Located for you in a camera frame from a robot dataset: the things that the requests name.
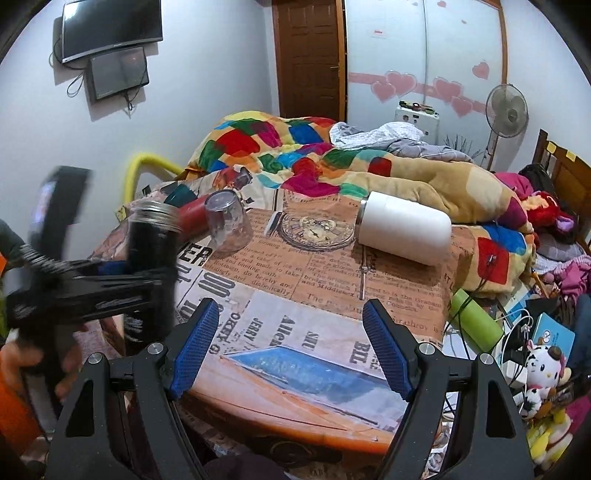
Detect black thermos flask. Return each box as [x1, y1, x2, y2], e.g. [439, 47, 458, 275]
[123, 200, 180, 356]

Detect clear upside-down plastic cup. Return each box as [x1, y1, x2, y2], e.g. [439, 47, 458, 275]
[204, 190, 253, 254]

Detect person's left hand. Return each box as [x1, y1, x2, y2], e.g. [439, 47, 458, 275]
[1, 339, 82, 401]

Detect green bottle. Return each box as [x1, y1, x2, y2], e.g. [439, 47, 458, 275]
[449, 289, 504, 353]

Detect newspaper print tablecloth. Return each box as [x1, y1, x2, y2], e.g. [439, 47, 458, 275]
[89, 168, 459, 455]

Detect white lying tumbler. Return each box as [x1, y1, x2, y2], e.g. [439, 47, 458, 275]
[355, 192, 452, 267]

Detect red lying can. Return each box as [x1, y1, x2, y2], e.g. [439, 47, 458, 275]
[177, 195, 208, 242]

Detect cow plush toy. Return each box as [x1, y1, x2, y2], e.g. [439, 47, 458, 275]
[514, 340, 566, 420]

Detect blue booklet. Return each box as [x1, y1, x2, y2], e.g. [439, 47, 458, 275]
[532, 313, 575, 360]

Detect red plush toy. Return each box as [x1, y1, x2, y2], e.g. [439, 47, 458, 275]
[521, 191, 576, 234]

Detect grey crumpled clothes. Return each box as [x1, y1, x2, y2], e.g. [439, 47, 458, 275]
[329, 121, 472, 162]

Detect colourful patchwork blanket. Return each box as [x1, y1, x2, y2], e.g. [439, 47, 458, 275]
[181, 111, 535, 296]

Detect white small cabinet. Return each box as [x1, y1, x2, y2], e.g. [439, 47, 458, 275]
[394, 103, 440, 144]

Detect wooden bed headboard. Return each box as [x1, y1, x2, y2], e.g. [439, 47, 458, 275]
[532, 129, 590, 238]

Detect white standing fan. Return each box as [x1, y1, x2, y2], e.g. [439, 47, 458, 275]
[482, 83, 529, 171]

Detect frosted sliding wardrobe with hearts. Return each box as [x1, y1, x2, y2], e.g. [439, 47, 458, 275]
[345, 0, 504, 158]

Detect dark brown wooden door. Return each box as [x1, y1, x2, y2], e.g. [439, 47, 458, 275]
[271, 0, 348, 121]

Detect yellow foam-padded rail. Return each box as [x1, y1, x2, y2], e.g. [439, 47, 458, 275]
[122, 152, 183, 204]

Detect small black wall monitor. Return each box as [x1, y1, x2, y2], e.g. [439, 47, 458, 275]
[85, 47, 149, 103]

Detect wall-mounted black television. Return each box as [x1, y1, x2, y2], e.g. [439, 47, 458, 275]
[60, 0, 163, 63]

